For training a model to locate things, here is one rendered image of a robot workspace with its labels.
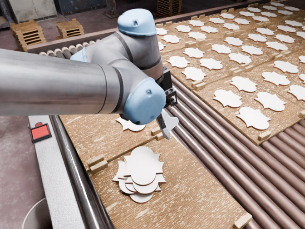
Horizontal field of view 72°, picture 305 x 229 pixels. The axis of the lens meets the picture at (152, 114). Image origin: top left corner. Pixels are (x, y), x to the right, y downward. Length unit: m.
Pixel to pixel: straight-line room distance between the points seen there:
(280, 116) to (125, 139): 0.69
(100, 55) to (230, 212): 0.57
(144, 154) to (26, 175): 1.52
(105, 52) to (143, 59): 0.10
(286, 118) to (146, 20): 0.82
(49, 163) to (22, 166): 1.33
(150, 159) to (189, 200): 0.17
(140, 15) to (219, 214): 0.58
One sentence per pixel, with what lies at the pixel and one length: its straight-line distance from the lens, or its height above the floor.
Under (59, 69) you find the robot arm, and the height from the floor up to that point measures 1.45.
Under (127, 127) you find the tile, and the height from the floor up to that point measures 0.95.
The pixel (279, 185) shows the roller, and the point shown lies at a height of 0.91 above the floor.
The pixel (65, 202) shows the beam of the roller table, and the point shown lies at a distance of 0.78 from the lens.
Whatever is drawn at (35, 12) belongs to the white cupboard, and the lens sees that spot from 5.37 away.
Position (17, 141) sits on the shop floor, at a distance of 2.44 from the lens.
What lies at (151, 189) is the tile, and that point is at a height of 0.98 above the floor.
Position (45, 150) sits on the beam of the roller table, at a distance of 0.93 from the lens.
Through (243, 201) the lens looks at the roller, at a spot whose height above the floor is 0.91.
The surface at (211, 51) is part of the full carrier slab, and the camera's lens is 1.52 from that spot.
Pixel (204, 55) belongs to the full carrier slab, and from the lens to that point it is 1.45.
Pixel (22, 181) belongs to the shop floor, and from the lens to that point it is 2.10.
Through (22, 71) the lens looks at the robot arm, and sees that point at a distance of 0.26.
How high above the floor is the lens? 1.58
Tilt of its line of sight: 43 degrees down
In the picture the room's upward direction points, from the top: straight up
